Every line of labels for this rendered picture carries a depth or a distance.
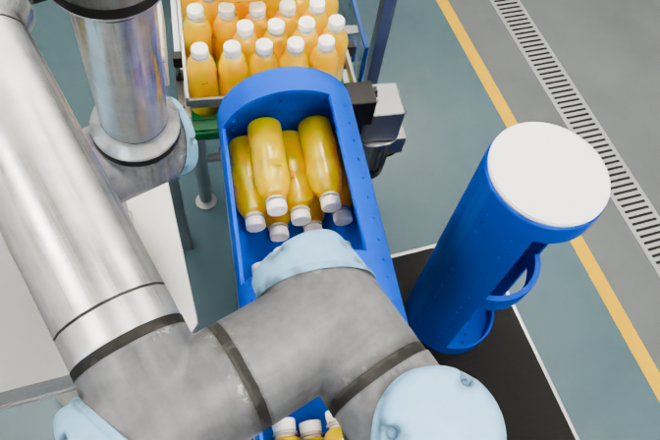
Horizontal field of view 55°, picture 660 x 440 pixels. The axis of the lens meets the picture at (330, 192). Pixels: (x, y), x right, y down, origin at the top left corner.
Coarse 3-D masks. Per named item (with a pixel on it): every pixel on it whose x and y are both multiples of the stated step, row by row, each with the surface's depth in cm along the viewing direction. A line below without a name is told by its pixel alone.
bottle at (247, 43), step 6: (234, 36) 147; (240, 36) 145; (246, 36) 145; (252, 36) 147; (240, 42) 146; (246, 42) 146; (252, 42) 147; (246, 48) 147; (252, 48) 148; (246, 54) 148
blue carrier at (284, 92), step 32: (256, 96) 119; (288, 96) 128; (320, 96) 130; (224, 128) 125; (288, 128) 137; (352, 128) 122; (224, 160) 122; (352, 160) 115; (352, 192) 111; (288, 224) 135; (352, 224) 130; (256, 256) 126; (384, 256) 108; (384, 288) 103; (288, 416) 112; (320, 416) 115
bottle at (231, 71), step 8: (224, 56) 142; (240, 56) 142; (224, 64) 143; (232, 64) 142; (240, 64) 143; (224, 72) 144; (232, 72) 144; (240, 72) 144; (224, 80) 146; (232, 80) 145; (240, 80) 146; (224, 88) 149
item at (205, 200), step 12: (180, 48) 187; (180, 84) 160; (180, 96) 158; (360, 132) 165; (204, 144) 212; (204, 156) 217; (216, 156) 219; (204, 168) 222; (204, 180) 228; (204, 192) 235; (204, 204) 243
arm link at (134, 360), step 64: (0, 0) 44; (0, 64) 41; (0, 128) 40; (64, 128) 42; (0, 192) 39; (64, 192) 39; (64, 256) 38; (128, 256) 39; (64, 320) 37; (128, 320) 37; (128, 384) 36; (192, 384) 36; (256, 384) 37
